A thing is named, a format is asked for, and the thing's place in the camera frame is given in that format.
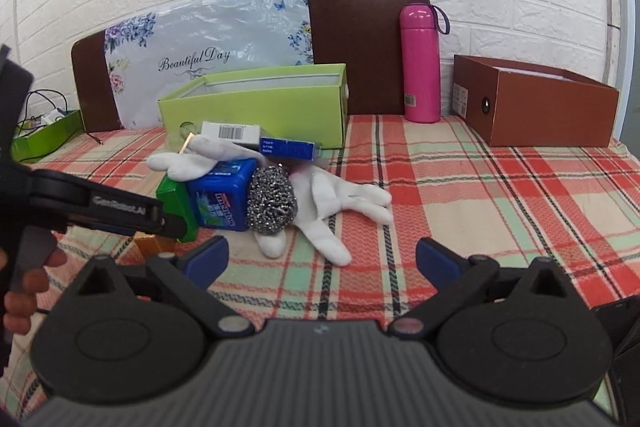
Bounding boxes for white glove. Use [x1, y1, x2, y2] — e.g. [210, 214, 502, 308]
[146, 134, 266, 182]

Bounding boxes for dark object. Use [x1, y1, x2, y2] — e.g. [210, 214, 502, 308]
[592, 297, 640, 427]

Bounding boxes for small green box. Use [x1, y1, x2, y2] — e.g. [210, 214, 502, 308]
[11, 109, 85, 164]

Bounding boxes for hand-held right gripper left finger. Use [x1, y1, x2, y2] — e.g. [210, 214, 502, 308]
[65, 236, 256, 339]

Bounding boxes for blue carton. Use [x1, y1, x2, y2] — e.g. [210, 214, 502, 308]
[259, 137, 323, 162]

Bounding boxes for gold slim carton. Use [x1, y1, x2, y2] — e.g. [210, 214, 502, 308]
[134, 234, 176, 260]

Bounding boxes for steel wool scrubber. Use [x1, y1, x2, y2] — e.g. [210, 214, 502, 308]
[247, 166, 298, 235]

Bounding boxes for person's left hand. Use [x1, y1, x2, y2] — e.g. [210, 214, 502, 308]
[0, 248, 68, 337]

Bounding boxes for black cable loop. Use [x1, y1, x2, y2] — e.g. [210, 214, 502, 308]
[17, 89, 71, 130]

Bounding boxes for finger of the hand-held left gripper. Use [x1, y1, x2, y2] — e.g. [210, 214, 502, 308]
[70, 213, 198, 242]

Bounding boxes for white door frame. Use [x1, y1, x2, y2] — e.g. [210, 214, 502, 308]
[612, 0, 640, 142]

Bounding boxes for plaid blanket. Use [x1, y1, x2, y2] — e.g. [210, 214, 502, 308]
[0, 114, 640, 408]

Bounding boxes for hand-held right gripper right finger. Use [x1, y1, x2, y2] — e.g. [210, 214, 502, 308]
[387, 236, 581, 339]

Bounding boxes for pink thermos bottle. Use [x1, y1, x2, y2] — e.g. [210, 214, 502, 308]
[399, 3, 451, 124]

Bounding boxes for brown cardboard box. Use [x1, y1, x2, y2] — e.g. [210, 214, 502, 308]
[452, 54, 621, 148]

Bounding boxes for floral packaged pillow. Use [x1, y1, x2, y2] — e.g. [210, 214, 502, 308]
[103, 0, 316, 130]

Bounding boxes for white plush toy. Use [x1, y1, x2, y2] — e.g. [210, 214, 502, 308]
[257, 164, 395, 267]

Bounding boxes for white box with barcode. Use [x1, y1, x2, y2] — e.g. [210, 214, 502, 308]
[201, 121, 262, 146]

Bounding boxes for light green cardboard box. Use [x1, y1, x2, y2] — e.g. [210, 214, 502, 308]
[158, 63, 349, 149]

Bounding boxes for brown headboard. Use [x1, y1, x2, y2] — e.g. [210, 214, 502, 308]
[71, 0, 431, 134]

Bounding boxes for green carton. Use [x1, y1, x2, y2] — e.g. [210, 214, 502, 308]
[155, 177, 201, 243]

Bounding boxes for blue plastic container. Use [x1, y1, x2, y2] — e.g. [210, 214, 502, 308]
[188, 158, 258, 232]

